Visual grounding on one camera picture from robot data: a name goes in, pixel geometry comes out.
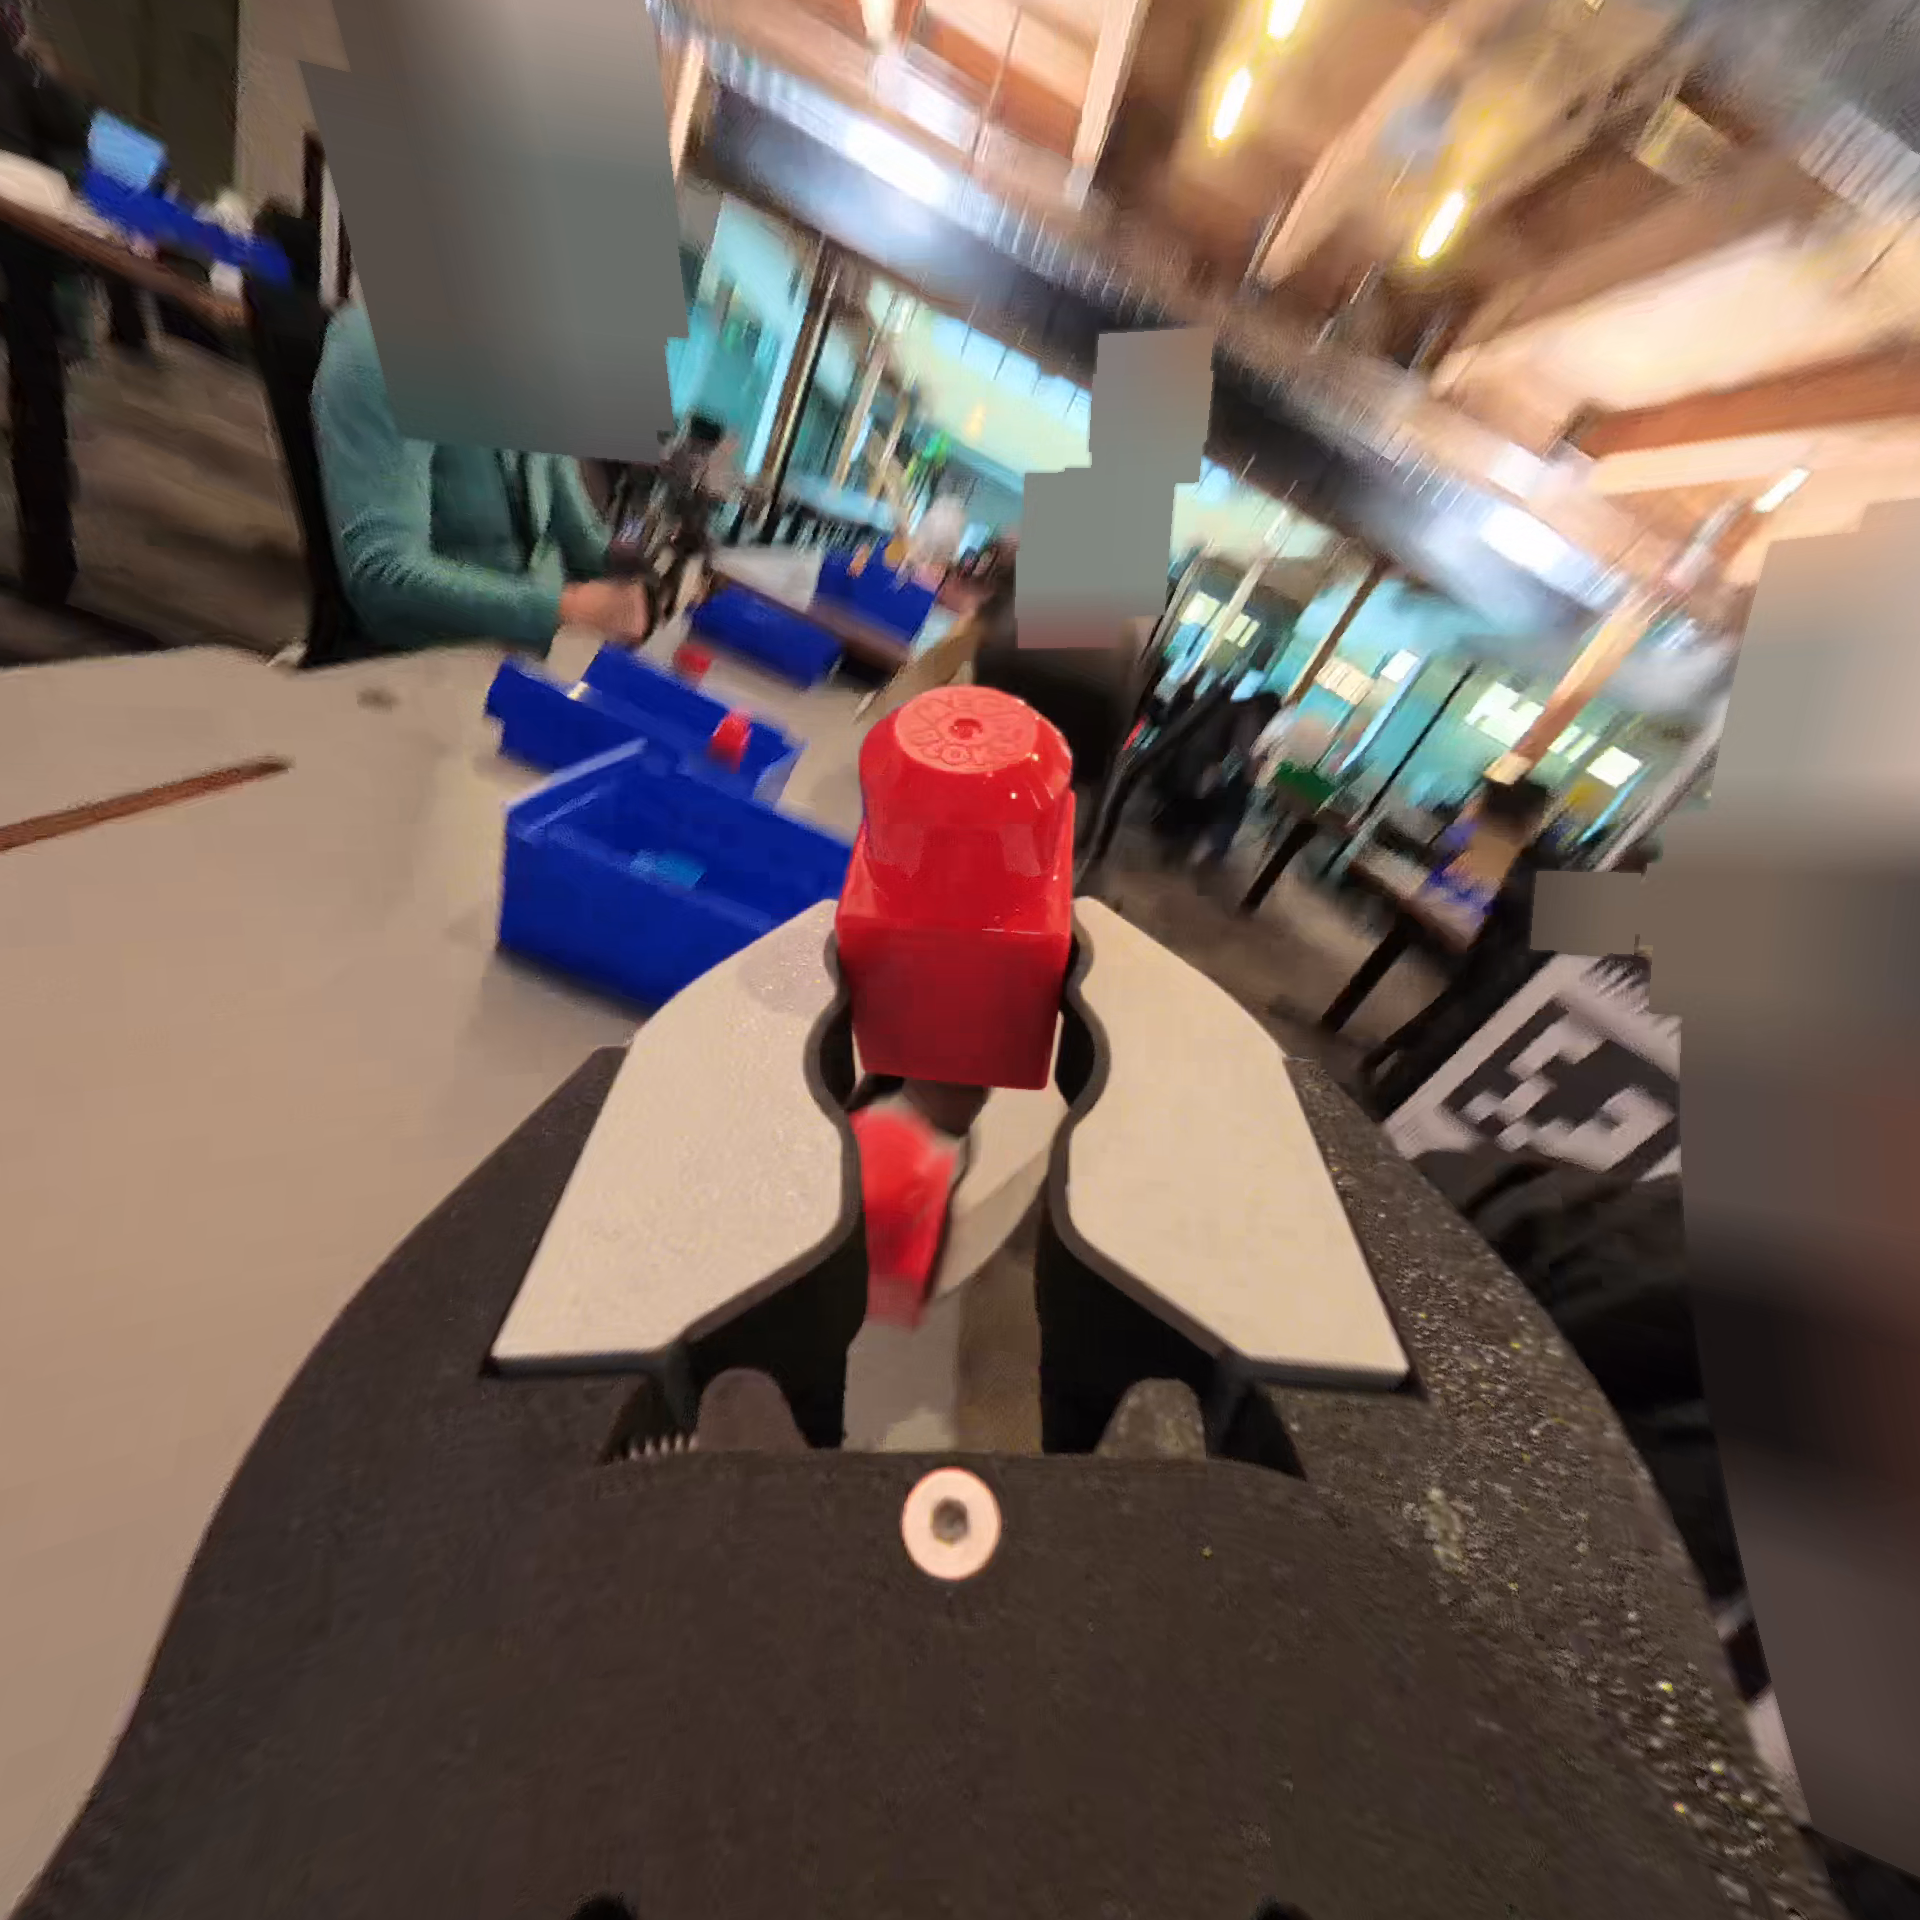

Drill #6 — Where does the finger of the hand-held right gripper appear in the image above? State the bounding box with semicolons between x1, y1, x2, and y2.
930;1113;1061;1303

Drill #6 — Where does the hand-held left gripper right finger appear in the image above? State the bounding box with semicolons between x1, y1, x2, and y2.
1036;895;1413;1432

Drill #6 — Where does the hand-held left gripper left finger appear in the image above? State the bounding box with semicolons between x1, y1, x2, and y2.
488;900;872;1432

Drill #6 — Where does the blue plastic bin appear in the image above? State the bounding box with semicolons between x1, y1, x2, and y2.
695;584;846;687
813;545;942;639
498;742;857;1009
485;645;805;806
77;112;295;289

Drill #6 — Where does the person's right forearm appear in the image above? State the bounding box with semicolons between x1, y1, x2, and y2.
1462;1161;1719;1592

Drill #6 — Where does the black white marker sign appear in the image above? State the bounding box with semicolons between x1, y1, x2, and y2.
1380;951;1685;1191

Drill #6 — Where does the black office chair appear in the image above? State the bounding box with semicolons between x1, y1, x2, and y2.
240;201;360;670

